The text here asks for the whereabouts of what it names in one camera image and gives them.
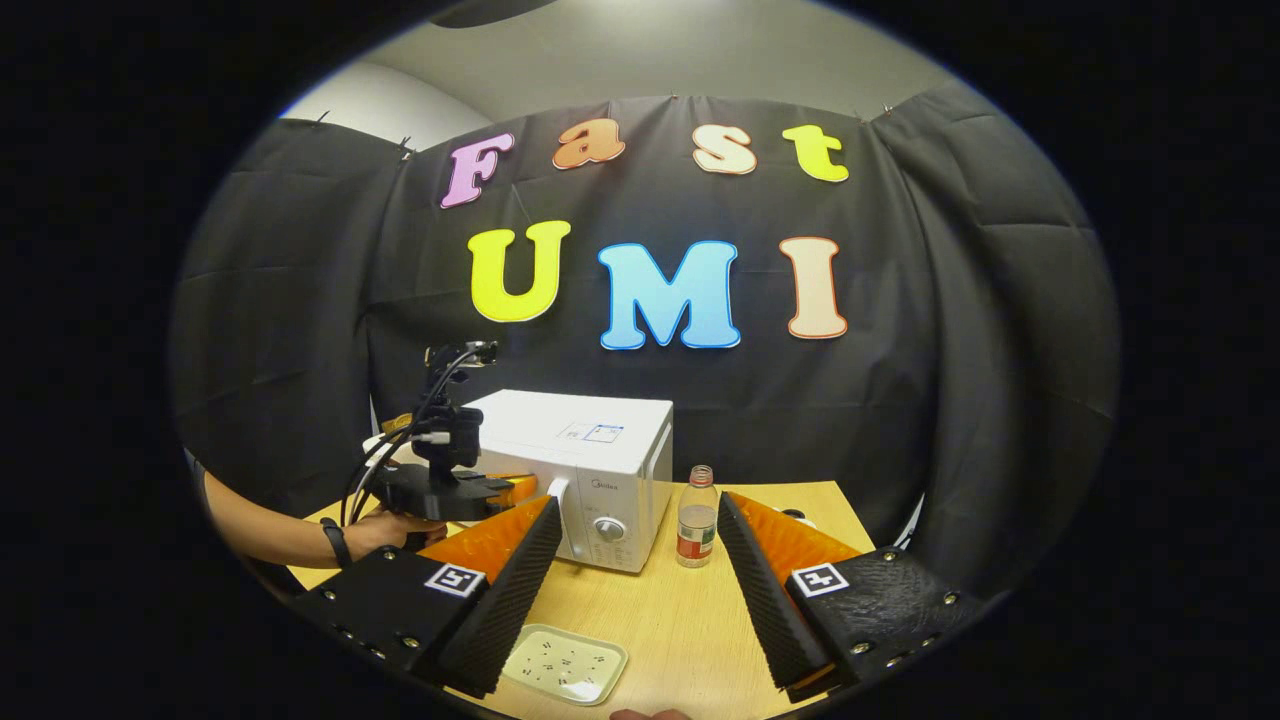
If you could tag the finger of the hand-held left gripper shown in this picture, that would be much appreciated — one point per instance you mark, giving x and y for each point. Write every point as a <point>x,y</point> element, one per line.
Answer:
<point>512,488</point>

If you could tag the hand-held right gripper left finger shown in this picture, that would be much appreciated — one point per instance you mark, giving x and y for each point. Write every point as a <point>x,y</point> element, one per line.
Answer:
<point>510,600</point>

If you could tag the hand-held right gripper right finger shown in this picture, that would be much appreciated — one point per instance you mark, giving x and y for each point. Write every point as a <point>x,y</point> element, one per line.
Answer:
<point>760,600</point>

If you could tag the white microwave oven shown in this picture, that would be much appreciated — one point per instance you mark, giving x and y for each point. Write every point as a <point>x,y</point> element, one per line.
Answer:
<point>620,470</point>

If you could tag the brown bread slice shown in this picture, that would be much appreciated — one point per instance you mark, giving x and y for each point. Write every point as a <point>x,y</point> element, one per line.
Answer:
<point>396,423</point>

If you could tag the white toaster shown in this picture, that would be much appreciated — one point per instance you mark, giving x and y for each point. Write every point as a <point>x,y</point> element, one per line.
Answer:
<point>378,448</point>

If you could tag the pale rectangular tray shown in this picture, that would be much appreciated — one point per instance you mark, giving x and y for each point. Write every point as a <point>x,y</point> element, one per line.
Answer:
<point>565,662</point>

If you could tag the clear bottle with red label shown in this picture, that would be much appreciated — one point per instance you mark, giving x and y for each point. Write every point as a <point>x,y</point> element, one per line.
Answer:
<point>697,525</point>

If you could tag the black wristband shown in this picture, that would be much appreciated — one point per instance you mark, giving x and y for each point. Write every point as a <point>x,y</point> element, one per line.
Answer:
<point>336,543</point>

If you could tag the black backdrop cloth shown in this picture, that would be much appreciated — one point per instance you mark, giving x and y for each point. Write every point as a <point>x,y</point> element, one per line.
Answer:
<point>950,350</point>

